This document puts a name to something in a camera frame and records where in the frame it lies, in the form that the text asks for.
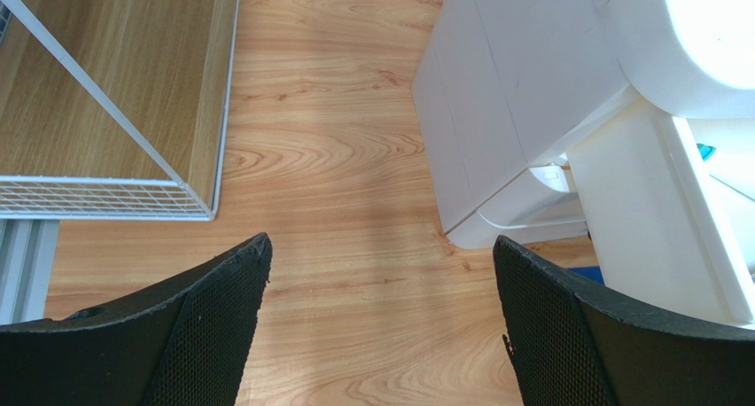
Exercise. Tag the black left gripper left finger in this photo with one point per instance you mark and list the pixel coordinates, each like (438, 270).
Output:
(182, 341)

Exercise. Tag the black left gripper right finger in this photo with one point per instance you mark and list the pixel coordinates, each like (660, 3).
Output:
(572, 341)

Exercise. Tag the white top drawer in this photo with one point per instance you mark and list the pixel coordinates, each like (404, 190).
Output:
(665, 232)

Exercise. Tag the green cap marker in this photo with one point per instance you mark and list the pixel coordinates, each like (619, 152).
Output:
(735, 171)

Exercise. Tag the white three drawer organizer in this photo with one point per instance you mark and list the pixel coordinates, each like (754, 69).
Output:
(506, 87)

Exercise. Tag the blue folder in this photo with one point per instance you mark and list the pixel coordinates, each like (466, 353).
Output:
(592, 273)

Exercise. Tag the aluminium frame rail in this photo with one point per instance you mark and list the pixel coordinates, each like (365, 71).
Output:
(27, 254)

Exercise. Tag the white wire shelf rack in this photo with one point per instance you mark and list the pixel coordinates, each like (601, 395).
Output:
(114, 109)

